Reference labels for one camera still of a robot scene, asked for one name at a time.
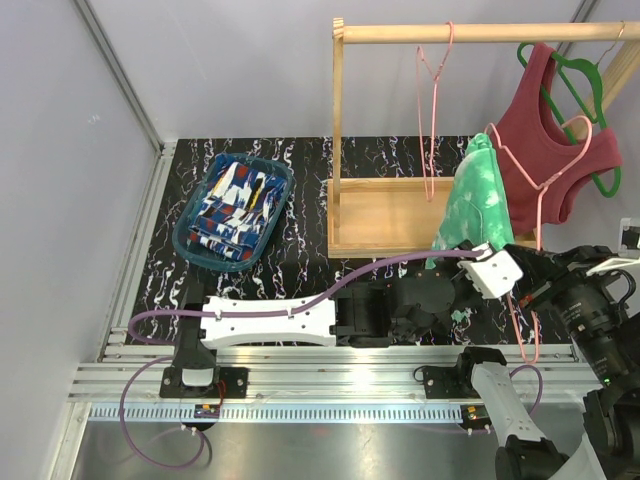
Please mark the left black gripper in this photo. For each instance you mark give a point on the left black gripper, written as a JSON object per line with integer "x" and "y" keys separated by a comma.
{"x": 473, "y": 294}

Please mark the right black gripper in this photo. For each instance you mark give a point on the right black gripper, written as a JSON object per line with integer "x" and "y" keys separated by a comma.
{"x": 541, "y": 272}

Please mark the green white trousers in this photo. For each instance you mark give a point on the green white trousers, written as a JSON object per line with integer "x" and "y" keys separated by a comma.
{"x": 476, "y": 211}

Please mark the blue patterned trousers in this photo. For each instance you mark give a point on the blue patterned trousers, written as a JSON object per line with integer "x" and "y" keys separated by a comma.
{"x": 239, "y": 203}

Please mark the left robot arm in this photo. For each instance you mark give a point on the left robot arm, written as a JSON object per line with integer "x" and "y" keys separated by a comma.
{"x": 361, "y": 314}

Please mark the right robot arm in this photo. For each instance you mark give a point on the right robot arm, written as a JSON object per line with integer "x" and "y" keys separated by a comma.
{"x": 587, "y": 289}

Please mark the wooden clothes rack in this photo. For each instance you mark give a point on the wooden clothes rack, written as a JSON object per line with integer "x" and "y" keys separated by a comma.
{"x": 379, "y": 217}

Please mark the maroon tank top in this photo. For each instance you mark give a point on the maroon tank top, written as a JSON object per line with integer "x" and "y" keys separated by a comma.
{"x": 541, "y": 146}

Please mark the black marble pattern mat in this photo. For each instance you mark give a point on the black marble pattern mat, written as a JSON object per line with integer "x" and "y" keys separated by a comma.
{"x": 295, "y": 262}

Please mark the teal plastic basket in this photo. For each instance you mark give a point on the teal plastic basket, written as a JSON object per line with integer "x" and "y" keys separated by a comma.
{"x": 204, "y": 258}

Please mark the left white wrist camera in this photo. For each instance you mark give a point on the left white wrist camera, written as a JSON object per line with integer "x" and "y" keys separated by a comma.
{"x": 493, "y": 273}

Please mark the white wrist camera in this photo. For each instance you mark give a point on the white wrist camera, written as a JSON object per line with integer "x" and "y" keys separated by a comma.
{"x": 493, "y": 273}
{"x": 627, "y": 255}

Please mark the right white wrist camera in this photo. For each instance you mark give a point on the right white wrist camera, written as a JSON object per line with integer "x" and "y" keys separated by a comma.
{"x": 627, "y": 255}

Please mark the aluminium mounting rail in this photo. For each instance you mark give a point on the aluminium mounting rail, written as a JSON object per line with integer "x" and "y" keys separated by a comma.
{"x": 284, "y": 384}

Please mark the copper wire hanger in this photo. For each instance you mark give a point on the copper wire hanger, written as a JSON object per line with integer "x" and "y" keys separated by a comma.
{"x": 613, "y": 44}

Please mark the aluminium corner post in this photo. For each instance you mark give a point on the aluminium corner post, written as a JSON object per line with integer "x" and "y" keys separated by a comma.
{"x": 160, "y": 146}

